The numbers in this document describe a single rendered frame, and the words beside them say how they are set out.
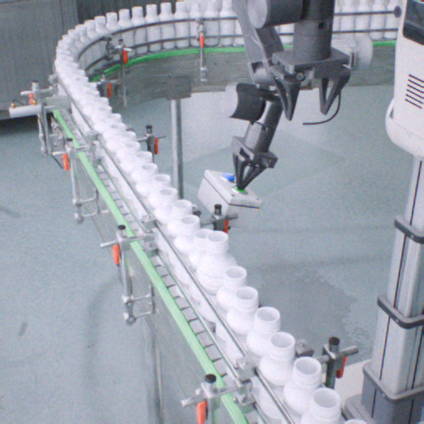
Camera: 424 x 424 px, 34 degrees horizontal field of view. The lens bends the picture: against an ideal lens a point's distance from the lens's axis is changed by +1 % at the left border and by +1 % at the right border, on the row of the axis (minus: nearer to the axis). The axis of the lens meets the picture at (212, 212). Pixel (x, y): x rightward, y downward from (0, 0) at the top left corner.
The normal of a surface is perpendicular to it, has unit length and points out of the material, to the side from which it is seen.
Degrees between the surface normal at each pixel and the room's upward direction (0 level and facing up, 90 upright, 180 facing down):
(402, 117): 90
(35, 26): 90
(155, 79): 89
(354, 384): 0
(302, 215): 0
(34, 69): 90
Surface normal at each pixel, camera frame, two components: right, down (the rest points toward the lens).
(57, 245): 0.00, -0.86
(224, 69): 0.08, 0.51
